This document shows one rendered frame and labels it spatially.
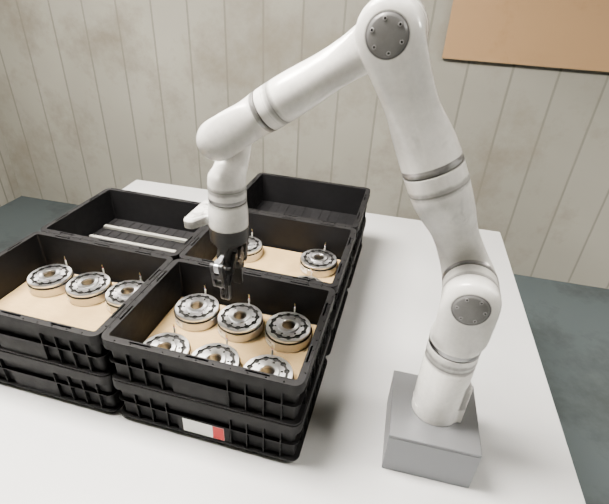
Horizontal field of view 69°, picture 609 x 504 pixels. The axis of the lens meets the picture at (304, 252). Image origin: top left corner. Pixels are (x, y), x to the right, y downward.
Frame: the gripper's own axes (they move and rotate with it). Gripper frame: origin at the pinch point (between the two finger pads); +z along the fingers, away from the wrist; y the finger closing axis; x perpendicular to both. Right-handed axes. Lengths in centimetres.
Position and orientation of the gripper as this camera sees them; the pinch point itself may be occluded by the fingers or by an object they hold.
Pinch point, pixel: (231, 284)
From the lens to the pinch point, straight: 92.6
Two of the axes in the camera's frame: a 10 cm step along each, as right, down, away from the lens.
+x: -9.6, -1.8, 2.0
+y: 2.6, -5.0, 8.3
